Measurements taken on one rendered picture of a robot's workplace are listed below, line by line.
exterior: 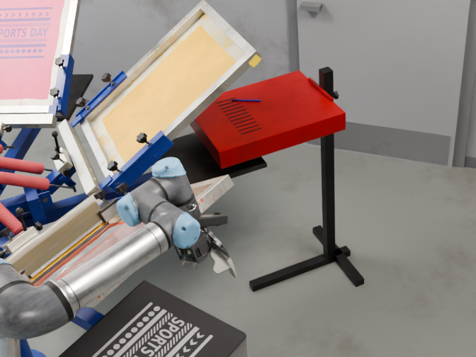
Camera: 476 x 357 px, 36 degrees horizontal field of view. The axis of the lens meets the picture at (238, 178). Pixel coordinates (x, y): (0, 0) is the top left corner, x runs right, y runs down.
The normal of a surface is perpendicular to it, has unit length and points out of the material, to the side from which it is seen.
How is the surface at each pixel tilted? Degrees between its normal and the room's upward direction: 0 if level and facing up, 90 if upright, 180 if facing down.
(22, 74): 32
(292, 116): 0
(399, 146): 90
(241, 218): 0
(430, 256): 0
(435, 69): 90
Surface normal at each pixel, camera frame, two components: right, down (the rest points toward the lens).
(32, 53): -0.15, -0.35
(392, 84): -0.38, 0.58
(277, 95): -0.09, -0.80
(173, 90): -0.56, -0.51
